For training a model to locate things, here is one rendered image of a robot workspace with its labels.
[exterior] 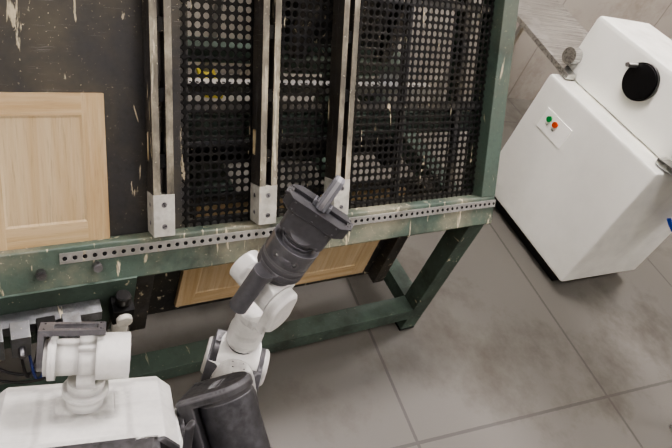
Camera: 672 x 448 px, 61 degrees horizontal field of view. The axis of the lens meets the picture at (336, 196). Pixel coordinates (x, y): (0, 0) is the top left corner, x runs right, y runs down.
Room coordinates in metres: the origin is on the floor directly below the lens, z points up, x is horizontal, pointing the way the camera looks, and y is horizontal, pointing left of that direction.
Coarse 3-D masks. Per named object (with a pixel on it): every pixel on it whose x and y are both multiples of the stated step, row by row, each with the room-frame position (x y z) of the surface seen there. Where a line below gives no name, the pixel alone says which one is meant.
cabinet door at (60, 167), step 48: (0, 96) 1.04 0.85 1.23; (48, 96) 1.11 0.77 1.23; (96, 96) 1.18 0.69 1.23; (0, 144) 0.99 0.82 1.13; (48, 144) 1.06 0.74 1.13; (96, 144) 1.13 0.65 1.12; (0, 192) 0.93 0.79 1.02; (48, 192) 1.00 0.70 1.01; (96, 192) 1.08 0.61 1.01; (0, 240) 0.88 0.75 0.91; (48, 240) 0.95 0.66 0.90
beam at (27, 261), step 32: (224, 224) 1.28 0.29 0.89; (256, 224) 1.32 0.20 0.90; (384, 224) 1.63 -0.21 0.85; (416, 224) 1.73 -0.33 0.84; (448, 224) 1.83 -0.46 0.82; (480, 224) 1.94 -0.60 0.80; (0, 256) 0.84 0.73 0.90; (32, 256) 0.89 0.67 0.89; (128, 256) 1.03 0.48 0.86; (160, 256) 1.09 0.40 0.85; (192, 256) 1.15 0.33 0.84; (224, 256) 1.21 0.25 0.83; (0, 288) 0.81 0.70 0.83; (32, 288) 0.85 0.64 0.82
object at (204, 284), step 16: (320, 256) 1.77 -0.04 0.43; (336, 256) 1.83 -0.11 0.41; (352, 256) 1.89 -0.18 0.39; (368, 256) 1.95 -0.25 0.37; (192, 272) 1.39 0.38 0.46; (208, 272) 1.44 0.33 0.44; (224, 272) 1.48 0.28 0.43; (320, 272) 1.80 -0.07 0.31; (336, 272) 1.86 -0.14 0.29; (352, 272) 1.92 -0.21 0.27; (192, 288) 1.40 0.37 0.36; (208, 288) 1.45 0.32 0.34; (224, 288) 1.50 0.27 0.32; (176, 304) 1.37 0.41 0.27
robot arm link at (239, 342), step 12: (240, 324) 0.67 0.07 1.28; (216, 336) 0.70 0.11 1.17; (228, 336) 0.68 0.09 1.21; (240, 336) 0.67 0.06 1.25; (252, 336) 0.67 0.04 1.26; (216, 348) 0.67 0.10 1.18; (228, 348) 0.68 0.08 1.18; (240, 348) 0.67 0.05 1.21; (252, 348) 0.68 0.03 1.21; (216, 360) 0.65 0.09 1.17; (252, 360) 0.68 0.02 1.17
